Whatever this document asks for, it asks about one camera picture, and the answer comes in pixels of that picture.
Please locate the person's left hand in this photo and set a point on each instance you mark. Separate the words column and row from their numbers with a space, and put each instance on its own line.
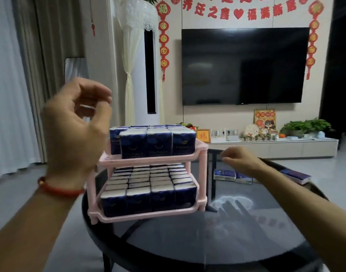
column 68, row 138

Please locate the person's right hand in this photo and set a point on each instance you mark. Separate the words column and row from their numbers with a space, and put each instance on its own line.
column 244, row 161

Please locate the person's right fingers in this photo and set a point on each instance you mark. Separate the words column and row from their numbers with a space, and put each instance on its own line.
column 229, row 157

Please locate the person's left thumb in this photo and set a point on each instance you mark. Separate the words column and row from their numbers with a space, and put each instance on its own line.
column 101, row 116

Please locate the person's right forearm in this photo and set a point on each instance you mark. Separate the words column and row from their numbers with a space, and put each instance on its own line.
column 309, row 212

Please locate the person's left forearm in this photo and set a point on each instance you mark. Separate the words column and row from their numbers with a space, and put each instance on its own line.
column 28, row 229

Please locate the blue pocket tissue pack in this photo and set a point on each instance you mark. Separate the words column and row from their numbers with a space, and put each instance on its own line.
column 224, row 175
column 244, row 178
column 296, row 176

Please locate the small white box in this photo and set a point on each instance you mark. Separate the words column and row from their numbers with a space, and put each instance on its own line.
column 232, row 137

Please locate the round white ornament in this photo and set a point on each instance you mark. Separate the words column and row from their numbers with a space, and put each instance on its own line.
column 251, row 130

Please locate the row of small figurines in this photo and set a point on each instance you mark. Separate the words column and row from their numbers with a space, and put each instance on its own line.
column 259, row 137

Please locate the red and green flower arrangement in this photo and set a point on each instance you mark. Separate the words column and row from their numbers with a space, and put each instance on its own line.
column 188, row 126

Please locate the white television cabinet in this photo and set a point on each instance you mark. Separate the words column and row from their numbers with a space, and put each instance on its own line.
column 286, row 148

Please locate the white standing air conditioner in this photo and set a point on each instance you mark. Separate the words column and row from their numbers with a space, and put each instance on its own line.
column 139, row 67

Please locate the stack of blue tissue packets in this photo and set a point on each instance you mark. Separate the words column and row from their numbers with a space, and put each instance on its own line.
column 150, row 192
column 158, row 143

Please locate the pink two-tier plastic rack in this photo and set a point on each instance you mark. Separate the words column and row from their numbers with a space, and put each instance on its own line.
column 150, row 160

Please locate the beige curtain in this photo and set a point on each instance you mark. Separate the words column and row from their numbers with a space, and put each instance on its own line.
column 54, row 53

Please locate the green potted plant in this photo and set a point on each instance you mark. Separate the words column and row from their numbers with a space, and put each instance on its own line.
column 306, row 126

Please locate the black flat screen television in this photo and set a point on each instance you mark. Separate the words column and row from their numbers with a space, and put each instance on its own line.
column 244, row 66

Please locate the red tassel ornament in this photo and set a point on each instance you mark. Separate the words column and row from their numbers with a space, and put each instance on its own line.
column 92, row 24

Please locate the light blue small jar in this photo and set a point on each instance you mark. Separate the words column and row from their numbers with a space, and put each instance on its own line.
column 320, row 135

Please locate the white sheer curtain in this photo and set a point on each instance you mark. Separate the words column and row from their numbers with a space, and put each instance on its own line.
column 8, row 96

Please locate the red character banner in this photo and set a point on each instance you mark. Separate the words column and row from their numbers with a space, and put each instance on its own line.
column 246, row 9

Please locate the small orange picture frame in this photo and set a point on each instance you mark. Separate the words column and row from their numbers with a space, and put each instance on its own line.
column 203, row 136

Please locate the cartoon picture frame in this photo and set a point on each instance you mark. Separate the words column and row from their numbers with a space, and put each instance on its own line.
column 265, row 119

